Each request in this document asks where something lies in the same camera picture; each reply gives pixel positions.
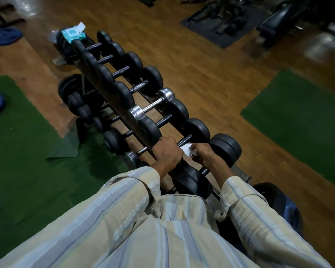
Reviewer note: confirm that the person's right hand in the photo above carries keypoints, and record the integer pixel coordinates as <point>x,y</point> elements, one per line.
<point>208,156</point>

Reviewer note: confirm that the person's left hand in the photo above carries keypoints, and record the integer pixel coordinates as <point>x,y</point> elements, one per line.
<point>167,153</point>

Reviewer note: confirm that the person's left fingers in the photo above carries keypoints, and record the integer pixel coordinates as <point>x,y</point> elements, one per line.
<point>165,142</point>

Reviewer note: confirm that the person's right fingers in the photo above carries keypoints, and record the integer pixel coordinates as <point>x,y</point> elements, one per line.
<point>198,153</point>

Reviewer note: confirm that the white wipe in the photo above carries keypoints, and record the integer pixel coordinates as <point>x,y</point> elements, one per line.
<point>186,150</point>

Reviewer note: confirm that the black rubber dumbbell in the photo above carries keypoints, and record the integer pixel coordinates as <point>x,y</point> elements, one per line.
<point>226,150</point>
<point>196,130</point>

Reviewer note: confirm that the person's right forearm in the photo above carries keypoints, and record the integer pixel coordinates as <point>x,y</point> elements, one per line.
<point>248,203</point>

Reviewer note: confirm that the person's left forearm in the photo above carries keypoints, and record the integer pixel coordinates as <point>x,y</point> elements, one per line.
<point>128,192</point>

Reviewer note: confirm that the small chrome dumbbell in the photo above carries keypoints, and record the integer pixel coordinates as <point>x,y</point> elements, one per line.
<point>131,159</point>

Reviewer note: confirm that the row of small dark dumbbells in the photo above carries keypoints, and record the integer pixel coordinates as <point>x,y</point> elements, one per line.
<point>114,140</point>

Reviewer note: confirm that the row of black dumbbells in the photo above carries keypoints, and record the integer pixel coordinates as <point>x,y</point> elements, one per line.
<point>122,93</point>

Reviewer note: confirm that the black metal dumbbell rack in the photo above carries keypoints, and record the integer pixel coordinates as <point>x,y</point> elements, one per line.
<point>104,86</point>

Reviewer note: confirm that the striped beige shirt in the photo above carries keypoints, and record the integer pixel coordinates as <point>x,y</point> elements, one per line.
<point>162,237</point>

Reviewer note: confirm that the black and blue round weight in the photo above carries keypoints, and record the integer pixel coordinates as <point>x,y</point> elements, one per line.
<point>282,203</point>

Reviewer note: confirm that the green turf mat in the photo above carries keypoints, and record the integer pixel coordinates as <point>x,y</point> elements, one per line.
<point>22,164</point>
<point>301,122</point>

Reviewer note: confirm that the black gym equipment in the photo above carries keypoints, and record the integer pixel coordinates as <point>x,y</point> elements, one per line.
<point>229,22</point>

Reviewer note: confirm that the dark grey floor mat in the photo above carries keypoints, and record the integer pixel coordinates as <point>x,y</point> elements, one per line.
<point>248,27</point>

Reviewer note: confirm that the teal wet wipes packet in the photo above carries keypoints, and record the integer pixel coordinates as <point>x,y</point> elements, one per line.
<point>72,34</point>

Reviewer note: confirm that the black weight bench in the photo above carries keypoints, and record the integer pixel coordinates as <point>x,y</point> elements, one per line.
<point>282,18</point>

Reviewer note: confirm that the black metal stand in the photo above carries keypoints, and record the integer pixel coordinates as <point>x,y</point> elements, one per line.
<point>1,20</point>

